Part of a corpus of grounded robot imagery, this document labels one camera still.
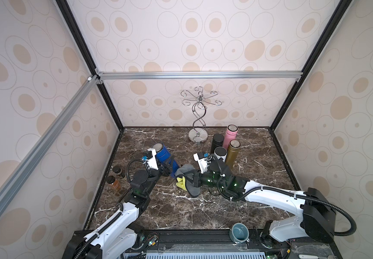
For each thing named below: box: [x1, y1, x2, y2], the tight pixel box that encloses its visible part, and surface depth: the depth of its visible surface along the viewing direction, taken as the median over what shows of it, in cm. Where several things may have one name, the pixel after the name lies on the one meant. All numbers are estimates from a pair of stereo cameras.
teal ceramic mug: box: [229, 222, 251, 244], surface depth 74 cm
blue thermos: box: [152, 142, 180, 179], surface depth 71 cm
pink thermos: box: [223, 124, 239, 151], surface depth 94 cm
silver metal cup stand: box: [180, 85, 223, 143], surface depth 102 cm
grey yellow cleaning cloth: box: [174, 163, 202, 198], surface depth 72 cm
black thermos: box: [210, 133, 225, 154], surface depth 89 cm
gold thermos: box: [225, 139, 242, 168], surface depth 87 cm
